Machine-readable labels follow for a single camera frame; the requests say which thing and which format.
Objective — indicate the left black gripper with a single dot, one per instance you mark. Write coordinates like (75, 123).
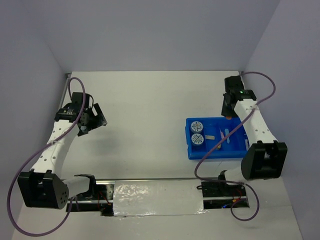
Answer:
(101, 121)

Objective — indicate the blue plastic divided bin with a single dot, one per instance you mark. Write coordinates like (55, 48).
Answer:
(212, 126)

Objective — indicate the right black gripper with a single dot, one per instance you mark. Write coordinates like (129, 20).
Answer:
(224, 111)

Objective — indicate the grey speckled eraser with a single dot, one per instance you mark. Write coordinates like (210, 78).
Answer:
(210, 137)

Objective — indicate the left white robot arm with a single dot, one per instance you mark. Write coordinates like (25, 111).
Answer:
(42, 186)

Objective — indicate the blue slime jar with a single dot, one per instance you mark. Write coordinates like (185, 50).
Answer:
(197, 141)
(196, 127)

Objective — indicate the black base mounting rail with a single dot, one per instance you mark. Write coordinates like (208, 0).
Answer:
(215, 196)

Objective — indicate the pink transparent case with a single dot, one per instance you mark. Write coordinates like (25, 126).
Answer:
(221, 134)

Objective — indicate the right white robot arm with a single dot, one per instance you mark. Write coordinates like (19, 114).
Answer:
(266, 156)

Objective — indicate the silver foil sheet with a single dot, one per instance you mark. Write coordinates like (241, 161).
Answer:
(157, 198)

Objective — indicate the blue white marker pen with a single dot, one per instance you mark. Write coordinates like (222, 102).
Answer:
(247, 146)

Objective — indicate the blue transparent case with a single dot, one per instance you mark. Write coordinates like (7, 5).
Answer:
(227, 132)

